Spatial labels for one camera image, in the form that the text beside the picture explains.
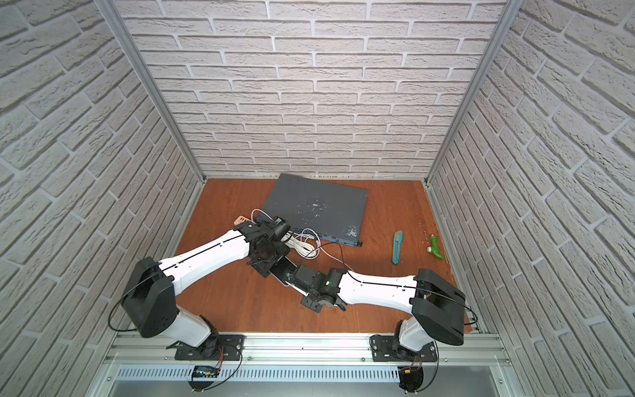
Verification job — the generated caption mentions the white charging cable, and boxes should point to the white charging cable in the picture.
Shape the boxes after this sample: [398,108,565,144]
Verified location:
[250,207,354,271]

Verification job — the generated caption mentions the black smartphone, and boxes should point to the black smartphone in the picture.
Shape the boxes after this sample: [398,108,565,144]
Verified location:
[270,256,297,286]

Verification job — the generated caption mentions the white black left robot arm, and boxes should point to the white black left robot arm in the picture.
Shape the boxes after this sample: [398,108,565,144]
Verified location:
[119,218,290,348]

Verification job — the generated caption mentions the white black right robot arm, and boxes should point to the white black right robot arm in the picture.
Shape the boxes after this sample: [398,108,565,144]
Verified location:
[282,266,466,352]

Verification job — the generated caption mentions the pink power strip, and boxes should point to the pink power strip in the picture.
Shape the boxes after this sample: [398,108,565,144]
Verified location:
[234,215,251,226]

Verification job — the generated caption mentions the teal utility knife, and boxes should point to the teal utility knife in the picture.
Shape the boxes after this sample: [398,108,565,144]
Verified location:
[391,230,403,265]

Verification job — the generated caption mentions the left small circuit board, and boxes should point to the left small circuit board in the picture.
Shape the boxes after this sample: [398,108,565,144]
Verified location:
[191,366,220,380]

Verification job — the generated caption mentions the white power strip cord bundle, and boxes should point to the white power strip cord bundle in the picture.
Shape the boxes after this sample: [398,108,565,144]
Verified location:
[282,230,321,259]

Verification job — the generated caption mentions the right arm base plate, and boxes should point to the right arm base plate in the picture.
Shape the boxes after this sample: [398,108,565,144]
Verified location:
[369,334,438,364]

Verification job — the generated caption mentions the green screwdriver handle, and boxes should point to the green screwdriver handle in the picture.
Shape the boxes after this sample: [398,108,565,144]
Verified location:
[428,235,445,261]

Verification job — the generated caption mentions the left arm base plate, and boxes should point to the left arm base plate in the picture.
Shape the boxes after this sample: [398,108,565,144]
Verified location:
[170,334,246,362]

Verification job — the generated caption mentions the aluminium front rail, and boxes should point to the aluminium front rail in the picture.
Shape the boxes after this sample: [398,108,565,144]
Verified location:
[99,332,511,383]

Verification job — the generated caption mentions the aluminium corner post left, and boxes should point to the aluminium corner post left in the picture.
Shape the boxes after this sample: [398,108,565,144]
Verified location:
[95,0,206,185]

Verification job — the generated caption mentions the aluminium corner post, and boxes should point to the aluminium corner post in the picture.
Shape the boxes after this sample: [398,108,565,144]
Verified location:
[95,0,206,185]
[423,0,524,189]

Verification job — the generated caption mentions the aluminium corner post right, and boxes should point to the aluminium corner post right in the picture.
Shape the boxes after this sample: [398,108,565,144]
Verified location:
[423,0,524,189]

